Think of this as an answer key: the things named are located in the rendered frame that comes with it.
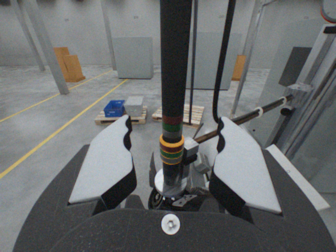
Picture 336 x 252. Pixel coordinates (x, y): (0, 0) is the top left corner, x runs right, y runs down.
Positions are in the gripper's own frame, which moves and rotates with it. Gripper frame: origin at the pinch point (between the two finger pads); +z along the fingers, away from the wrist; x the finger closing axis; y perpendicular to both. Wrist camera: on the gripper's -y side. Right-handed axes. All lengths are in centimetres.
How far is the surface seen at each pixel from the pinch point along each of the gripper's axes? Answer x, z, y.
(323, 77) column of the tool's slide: 58, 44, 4
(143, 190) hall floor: -41, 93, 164
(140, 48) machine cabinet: -172, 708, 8
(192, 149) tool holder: 3.6, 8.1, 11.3
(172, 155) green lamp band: -0.1, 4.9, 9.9
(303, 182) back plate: 42, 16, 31
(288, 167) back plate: 42, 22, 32
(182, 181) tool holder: 1.9, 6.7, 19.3
